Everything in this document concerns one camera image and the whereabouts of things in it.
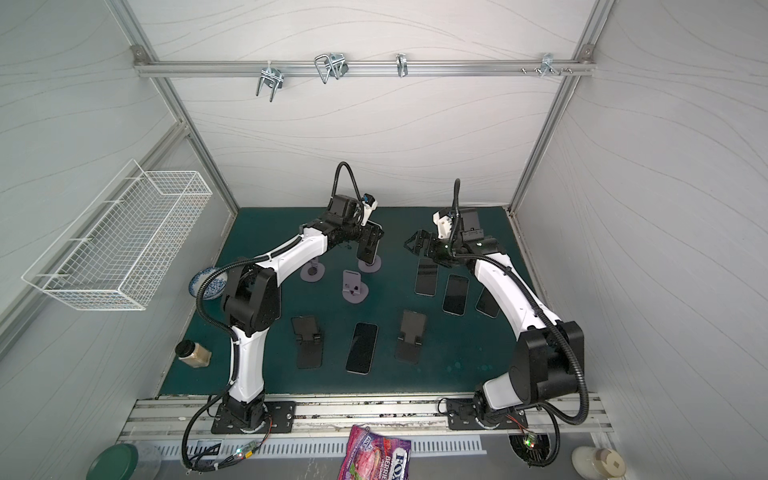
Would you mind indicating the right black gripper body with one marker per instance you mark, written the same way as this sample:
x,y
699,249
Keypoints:
x,y
425,243

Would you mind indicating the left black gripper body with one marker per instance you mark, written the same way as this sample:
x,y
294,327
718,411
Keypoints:
x,y
367,238

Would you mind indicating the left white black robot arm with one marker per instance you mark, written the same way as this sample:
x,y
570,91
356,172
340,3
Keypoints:
x,y
251,299

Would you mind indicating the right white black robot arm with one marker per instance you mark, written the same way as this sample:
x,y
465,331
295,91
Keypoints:
x,y
545,385

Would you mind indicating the back centre round stand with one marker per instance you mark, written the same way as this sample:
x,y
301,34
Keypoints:
x,y
372,267

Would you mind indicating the round stand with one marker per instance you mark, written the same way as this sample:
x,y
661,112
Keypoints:
x,y
312,271
372,267
354,290

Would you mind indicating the back left round stand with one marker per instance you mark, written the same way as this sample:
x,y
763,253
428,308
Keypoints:
x,y
312,271

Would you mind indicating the middle round stand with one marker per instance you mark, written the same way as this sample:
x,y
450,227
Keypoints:
x,y
354,290

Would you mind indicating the front right folding stand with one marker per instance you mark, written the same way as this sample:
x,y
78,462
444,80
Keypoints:
x,y
410,338

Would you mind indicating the folding stand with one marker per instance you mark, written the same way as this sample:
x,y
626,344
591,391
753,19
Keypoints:
x,y
410,338
310,342

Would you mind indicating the front left folding stand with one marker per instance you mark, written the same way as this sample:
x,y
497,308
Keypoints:
x,y
310,342

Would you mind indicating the blue white ceramic bowl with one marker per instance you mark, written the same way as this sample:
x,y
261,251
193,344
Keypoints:
x,y
214,289

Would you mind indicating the centre metal U-bolt clamp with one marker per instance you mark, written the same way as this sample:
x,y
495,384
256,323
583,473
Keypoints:
x,y
331,65

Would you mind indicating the metal u-bolt clamp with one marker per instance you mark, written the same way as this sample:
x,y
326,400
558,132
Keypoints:
x,y
331,65
271,80

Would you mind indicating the left metal U-bolt clamp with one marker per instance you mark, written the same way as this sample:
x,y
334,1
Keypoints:
x,y
271,80

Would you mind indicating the black capped glass bottle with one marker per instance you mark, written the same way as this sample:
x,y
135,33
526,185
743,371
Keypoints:
x,y
192,354

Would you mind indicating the pink snack bag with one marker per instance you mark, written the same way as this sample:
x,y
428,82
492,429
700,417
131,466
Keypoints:
x,y
373,456

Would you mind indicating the aluminium cross bar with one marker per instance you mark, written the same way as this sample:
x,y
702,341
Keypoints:
x,y
357,68

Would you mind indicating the white vent grille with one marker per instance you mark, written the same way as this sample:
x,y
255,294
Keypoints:
x,y
291,447

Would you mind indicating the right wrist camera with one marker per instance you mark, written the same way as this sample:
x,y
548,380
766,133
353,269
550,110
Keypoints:
x,y
446,222

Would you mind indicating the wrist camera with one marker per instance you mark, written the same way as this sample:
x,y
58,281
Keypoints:
x,y
446,222
369,205

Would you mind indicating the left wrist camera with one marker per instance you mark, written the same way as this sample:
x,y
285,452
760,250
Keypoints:
x,y
369,205

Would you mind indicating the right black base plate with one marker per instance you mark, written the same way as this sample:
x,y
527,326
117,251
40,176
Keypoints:
x,y
474,414

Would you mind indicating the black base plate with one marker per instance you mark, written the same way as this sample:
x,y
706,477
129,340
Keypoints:
x,y
275,416
474,414

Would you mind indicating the small metal bracket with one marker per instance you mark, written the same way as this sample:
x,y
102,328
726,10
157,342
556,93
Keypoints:
x,y
401,65

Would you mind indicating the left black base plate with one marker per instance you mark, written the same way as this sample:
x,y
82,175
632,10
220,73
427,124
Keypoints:
x,y
275,416

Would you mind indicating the white wire basket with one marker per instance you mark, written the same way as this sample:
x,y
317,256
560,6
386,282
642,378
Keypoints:
x,y
114,255

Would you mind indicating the right metal bolt bracket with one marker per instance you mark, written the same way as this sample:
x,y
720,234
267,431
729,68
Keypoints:
x,y
547,67

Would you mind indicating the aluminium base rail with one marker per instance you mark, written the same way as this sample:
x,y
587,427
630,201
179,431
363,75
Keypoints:
x,y
166,417

